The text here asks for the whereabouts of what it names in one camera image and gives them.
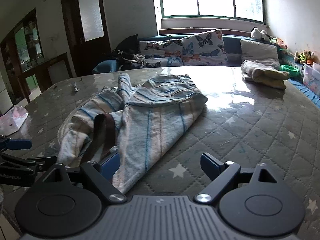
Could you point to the white plush toy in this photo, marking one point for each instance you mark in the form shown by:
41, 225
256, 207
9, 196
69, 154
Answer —
256, 33

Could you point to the large butterfly print pillow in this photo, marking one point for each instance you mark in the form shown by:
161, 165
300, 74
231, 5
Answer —
205, 47

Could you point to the dark wooden door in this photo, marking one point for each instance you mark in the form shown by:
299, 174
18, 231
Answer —
75, 55

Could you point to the yellow green plush toys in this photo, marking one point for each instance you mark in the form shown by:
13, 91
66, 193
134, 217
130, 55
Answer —
303, 57

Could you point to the grey star quilted mattress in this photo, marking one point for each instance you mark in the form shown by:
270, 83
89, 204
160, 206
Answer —
237, 135

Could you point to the glass display cabinet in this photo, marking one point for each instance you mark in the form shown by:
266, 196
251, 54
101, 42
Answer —
30, 42

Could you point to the black bag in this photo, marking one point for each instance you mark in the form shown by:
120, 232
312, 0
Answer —
128, 45

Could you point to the clear plastic storage box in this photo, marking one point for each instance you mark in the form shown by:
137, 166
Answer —
311, 80

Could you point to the flat butterfly print pillow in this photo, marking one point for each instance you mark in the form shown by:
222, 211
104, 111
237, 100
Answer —
162, 52

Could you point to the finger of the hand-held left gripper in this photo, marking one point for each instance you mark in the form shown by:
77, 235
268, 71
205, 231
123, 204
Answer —
45, 160
18, 144

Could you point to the grey pillow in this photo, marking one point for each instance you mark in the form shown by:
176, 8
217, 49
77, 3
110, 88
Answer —
260, 51

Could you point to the green plastic bowl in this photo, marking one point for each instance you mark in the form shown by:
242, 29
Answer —
290, 70

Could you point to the green pink plush toy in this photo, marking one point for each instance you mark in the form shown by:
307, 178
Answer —
278, 42

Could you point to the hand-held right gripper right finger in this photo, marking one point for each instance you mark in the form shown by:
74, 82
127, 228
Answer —
208, 163

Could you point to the blue beige striped shirt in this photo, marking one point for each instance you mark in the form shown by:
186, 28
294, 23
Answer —
155, 120

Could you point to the folded beige garment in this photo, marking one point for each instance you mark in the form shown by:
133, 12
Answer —
262, 73

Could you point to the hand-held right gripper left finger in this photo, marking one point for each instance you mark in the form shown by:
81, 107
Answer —
111, 165

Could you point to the dark wooden side table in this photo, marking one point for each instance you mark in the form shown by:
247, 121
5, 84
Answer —
57, 57

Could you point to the pink white tissue pack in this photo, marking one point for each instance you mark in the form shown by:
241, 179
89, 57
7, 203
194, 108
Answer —
12, 120

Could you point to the black pen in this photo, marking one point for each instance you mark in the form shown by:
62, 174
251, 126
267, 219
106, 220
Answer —
75, 88

